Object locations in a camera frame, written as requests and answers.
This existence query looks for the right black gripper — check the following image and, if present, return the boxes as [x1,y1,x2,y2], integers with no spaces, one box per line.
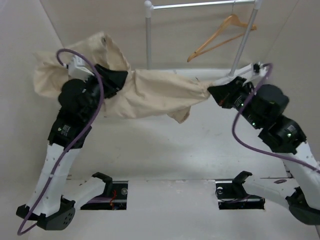
[208,75,263,129]

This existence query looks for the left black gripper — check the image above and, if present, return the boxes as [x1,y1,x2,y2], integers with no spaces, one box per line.
[83,64,130,121]

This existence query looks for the beige trousers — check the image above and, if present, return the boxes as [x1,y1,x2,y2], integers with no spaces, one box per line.
[32,30,213,125]

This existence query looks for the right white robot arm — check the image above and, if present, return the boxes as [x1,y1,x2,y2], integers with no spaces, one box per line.
[207,77,320,226]

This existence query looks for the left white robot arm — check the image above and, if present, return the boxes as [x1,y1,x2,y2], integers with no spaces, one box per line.
[16,64,128,231]

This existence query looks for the wooden clothes hanger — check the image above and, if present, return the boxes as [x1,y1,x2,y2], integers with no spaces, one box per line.
[186,2,258,63]

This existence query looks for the white clothes rack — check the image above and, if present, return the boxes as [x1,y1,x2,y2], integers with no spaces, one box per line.
[144,0,263,83]

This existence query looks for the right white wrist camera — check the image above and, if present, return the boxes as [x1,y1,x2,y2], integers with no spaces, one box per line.
[251,62,268,78]

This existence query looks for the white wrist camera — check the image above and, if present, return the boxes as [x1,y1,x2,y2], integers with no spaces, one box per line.
[251,62,268,78]
[67,55,94,81]

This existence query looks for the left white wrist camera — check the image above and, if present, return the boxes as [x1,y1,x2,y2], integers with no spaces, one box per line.
[67,55,94,81]

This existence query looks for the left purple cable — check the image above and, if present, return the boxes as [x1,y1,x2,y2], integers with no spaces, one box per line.
[16,48,105,236]

